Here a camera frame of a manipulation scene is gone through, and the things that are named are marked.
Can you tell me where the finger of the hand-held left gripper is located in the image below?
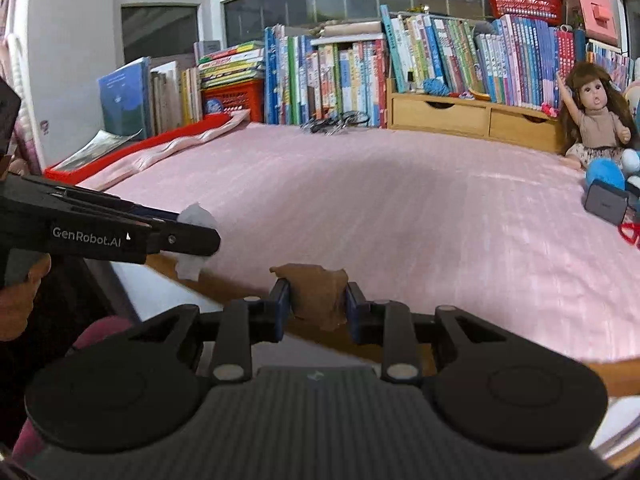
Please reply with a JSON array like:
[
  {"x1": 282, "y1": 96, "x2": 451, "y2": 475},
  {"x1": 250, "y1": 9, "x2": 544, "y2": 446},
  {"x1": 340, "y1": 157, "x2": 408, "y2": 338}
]
[
  {"x1": 146, "y1": 218, "x2": 221, "y2": 258},
  {"x1": 64, "y1": 186, "x2": 182, "y2": 223}
]

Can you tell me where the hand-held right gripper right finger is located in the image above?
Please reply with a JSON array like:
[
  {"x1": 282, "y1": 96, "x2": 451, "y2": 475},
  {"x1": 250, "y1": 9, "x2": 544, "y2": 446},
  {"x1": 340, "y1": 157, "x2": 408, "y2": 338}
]
[{"x1": 346, "y1": 282, "x2": 516, "y2": 385}]

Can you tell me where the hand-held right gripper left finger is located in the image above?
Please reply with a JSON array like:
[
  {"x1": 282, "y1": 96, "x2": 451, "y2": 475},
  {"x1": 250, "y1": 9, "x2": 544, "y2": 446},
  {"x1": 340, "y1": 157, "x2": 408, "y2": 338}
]
[{"x1": 130, "y1": 278, "x2": 291, "y2": 385}]

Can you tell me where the white tissue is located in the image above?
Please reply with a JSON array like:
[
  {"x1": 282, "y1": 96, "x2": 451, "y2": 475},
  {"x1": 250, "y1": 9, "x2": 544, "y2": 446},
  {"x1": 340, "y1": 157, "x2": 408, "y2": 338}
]
[{"x1": 175, "y1": 202, "x2": 219, "y2": 281}]

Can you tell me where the brown tissue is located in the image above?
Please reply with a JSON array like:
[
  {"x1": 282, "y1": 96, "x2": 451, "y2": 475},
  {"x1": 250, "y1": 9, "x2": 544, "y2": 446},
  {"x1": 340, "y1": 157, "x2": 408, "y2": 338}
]
[{"x1": 269, "y1": 263, "x2": 350, "y2": 331}]

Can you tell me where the person's left hand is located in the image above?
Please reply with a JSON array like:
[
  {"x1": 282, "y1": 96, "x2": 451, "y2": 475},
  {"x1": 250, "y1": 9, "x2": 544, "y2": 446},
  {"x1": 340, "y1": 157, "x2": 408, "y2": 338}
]
[{"x1": 0, "y1": 255, "x2": 52, "y2": 343}]

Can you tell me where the pink folded blanket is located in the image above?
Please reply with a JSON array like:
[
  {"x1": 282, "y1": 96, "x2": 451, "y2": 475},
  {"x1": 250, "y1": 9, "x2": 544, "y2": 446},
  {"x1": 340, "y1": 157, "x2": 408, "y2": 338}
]
[{"x1": 75, "y1": 110, "x2": 251, "y2": 192}]

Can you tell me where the glossy magazine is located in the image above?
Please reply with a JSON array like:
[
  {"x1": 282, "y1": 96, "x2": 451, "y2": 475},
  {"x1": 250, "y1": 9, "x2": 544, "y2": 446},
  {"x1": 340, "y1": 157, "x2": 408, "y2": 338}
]
[{"x1": 50, "y1": 129, "x2": 144, "y2": 174}]

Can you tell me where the row of pale books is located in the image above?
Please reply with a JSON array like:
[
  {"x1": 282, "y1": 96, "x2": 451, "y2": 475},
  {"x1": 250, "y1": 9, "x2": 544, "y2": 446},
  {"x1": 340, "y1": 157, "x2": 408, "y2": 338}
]
[{"x1": 96, "y1": 56, "x2": 203, "y2": 142}]

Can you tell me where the red tray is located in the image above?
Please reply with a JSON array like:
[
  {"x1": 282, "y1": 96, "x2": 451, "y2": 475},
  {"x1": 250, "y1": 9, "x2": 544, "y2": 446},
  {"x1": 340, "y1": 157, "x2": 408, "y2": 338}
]
[{"x1": 44, "y1": 112, "x2": 232, "y2": 187}]

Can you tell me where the red plastic crate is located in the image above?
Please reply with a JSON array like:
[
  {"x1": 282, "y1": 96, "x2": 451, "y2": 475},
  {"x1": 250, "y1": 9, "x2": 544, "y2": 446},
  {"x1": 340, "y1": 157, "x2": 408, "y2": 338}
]
[{"x1": 200, "y1": 79, "x2": 266, "y2": 124}]

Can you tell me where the stack of flat books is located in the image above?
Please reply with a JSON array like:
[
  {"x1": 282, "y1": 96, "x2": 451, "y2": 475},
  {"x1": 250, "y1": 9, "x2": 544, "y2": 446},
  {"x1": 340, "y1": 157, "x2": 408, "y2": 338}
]
[{"x1": 197, "y1": 40, "x2": 266, "y2": 91}]

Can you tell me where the black toy bicycle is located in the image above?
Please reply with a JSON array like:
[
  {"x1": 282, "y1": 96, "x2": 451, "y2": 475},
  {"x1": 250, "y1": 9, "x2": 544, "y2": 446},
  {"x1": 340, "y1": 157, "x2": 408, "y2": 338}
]
[{"x1": 300, "y1": 110, "x2": 372, "y2": 136}]

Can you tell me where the row of tall picture books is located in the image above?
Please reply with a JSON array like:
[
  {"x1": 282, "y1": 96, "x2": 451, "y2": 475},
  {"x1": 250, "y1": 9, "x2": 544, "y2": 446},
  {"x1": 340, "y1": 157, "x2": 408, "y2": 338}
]
[{"x1": 263, "y1": 25, "x2": 392, "y2": 129}]

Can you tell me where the wooden drawer organizer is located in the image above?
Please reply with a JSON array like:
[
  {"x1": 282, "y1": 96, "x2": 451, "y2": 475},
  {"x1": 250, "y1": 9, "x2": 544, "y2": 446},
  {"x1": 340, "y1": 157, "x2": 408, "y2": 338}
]
[{"x1": 388, "y1": 91, "x2": 563, "y2": 141}]

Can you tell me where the beige paper roll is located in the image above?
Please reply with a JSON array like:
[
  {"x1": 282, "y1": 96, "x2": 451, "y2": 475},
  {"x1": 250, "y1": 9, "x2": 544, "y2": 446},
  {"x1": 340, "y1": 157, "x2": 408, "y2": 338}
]
[{"x1": 310, "y1": 20, "x2": 384, "y2": 42}]

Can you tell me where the grey box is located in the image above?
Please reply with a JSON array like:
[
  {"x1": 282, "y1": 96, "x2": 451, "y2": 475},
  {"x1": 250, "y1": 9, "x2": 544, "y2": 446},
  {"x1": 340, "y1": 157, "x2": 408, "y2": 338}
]
[{"x1": 583, "y1": 182, "x2": 632, "y2": 226}]

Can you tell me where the book row on wooden organizer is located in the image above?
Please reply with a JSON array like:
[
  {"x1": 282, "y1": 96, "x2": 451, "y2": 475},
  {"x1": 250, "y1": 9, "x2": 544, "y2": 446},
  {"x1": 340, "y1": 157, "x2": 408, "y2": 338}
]
[{"x1": 379, "y1": 4, "x2": 589, "y2": 109}]

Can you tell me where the blue plush toy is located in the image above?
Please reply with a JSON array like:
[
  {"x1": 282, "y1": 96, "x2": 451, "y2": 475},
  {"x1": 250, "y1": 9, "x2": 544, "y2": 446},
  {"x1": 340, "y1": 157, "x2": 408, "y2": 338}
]
[{"x1": 585, "y1": 149, "x2": 640, "y2": 194}]

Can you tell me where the long-haired doll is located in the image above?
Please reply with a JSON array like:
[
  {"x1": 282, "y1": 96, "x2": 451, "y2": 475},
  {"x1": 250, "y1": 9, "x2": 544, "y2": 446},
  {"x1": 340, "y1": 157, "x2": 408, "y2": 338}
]
[{"x1": 556, "y1": 61, "x2": 640, "y2": 171}]

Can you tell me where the red plastic basket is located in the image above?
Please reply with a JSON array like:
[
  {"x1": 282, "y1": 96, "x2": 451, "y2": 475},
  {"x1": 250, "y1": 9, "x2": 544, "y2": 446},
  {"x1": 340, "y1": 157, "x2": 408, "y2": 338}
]
[{"x1": 484, "y1": 0, "x2": 567, "y2": 27}]

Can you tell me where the white rabbit plush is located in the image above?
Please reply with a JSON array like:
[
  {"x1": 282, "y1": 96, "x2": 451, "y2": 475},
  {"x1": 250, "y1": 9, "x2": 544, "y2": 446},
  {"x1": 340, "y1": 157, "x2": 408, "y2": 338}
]
[{"x1": 622, "y1": 72, "x2": 640, "y2": 116}]

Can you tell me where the row of small books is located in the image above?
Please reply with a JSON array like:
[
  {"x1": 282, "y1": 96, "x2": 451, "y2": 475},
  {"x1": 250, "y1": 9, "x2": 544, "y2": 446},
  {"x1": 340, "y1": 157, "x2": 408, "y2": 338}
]
[{"x1": 585, "y1": 40, "x2": 635, "y2": 94}]

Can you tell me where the pink storage box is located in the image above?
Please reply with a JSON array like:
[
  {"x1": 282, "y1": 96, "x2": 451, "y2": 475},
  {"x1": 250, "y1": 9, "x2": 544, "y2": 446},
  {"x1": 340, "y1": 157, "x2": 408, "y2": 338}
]
[{"x1": 565, "y1": 0, "x2": 622, "y2": 55}]

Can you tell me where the wooden bed frame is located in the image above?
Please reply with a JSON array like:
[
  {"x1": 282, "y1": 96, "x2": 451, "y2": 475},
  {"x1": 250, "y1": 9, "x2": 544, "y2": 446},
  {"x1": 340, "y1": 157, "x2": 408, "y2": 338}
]
[{"x1": 145, "y1": 254, "x2": 640, "y2": 398}]

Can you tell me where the red cord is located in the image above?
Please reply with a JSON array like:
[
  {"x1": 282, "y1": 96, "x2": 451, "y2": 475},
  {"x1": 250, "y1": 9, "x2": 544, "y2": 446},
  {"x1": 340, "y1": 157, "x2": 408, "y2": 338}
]
[{"x1": 617, "y1": 222, "x2": 640, "y2": 249}]

